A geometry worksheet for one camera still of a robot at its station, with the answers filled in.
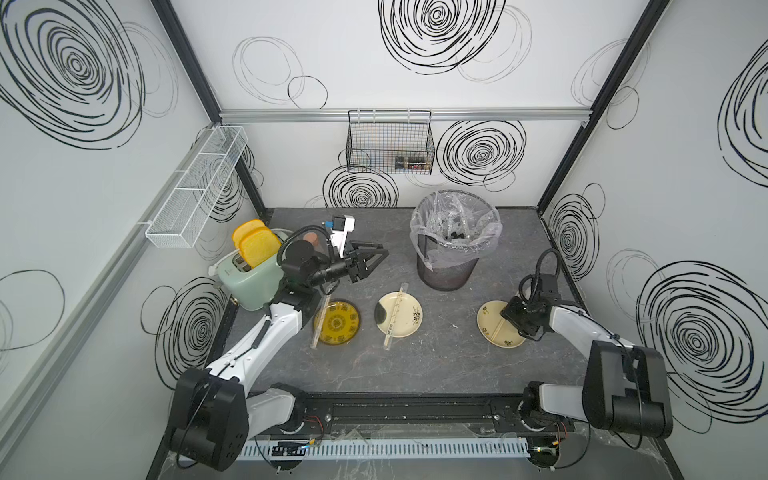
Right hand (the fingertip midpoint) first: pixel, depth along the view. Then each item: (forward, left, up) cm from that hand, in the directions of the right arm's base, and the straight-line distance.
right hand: (509, 315), depth 90 cm
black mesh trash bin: (+9, +20, +7) cm, 23 cm away
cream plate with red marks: (-4, +5, -1) cm, 6 cm away
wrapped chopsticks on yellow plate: (-3, +57, +2) cm, 57 cm away
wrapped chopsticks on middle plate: (+8, +32, +1) cm, 33 cm away
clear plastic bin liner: (+23, +16, +15) cm, 32 cm away
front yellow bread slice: (+8, +72, +22) cm, 76 cm away
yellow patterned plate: (-4, +51, 0) cm, 51 cm away
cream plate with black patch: (-1, +30, 0) cm, 30 cm away
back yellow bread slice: (+14, +78, +23) cm, 83 cm away
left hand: (+1, +38, +30) cm, 48 cm away
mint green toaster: (0, +74, +13) cm, 75 cm away
